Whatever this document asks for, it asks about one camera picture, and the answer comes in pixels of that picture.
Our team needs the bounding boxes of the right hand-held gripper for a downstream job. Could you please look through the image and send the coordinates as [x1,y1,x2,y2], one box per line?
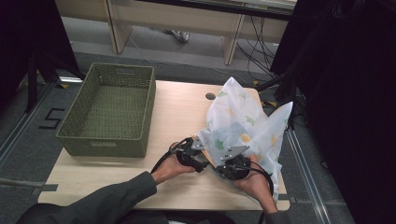
[213,145,252,181]

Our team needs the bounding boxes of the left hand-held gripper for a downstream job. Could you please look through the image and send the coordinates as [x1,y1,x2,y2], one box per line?
[175,135,211,174]

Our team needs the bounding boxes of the white leaf-print laundry bag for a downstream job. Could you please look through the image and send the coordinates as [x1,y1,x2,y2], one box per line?
[195,76,294,202]

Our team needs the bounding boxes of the green woven basket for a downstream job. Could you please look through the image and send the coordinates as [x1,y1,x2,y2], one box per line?
[55,62,157,159]

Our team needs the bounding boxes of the person's left hand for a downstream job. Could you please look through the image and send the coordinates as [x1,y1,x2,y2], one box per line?
[150,153,198,185]

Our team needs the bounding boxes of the person's right hand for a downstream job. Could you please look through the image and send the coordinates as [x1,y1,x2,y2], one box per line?
[231,154,278,215]

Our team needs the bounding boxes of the person's dark lap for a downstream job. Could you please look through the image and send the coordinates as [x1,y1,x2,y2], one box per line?
[118,209,237,224]

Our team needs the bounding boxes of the black metal stand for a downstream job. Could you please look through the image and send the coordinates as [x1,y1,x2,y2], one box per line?
[255,73,298,131]
[25,50,87,114]

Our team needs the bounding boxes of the grey shoe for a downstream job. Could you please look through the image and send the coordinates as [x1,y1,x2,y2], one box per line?
[163,29,191,44]

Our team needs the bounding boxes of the light wooden desk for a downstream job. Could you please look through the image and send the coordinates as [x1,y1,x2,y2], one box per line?
[55,0,297,66]

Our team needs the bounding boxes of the black curtain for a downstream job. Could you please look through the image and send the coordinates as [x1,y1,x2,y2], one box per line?
[0,0,80,111]
[270,0,396,224]

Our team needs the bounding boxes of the grey tape strip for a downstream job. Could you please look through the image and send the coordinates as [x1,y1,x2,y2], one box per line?
[0,177,60,196]

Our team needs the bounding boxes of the left hand-held gripper cable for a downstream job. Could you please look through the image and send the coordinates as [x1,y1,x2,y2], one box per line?
[149,140,188,175]

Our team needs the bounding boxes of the metal floor rail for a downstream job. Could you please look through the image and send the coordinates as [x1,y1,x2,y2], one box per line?
[283,127,332,224]
[0,82,55,167]

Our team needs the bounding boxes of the thin white floor cable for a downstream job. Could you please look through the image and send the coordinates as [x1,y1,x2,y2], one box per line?
[126,29,258,89]

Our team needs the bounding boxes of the bundle of black floor cables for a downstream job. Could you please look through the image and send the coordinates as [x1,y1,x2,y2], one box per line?
[235,15,281,80]

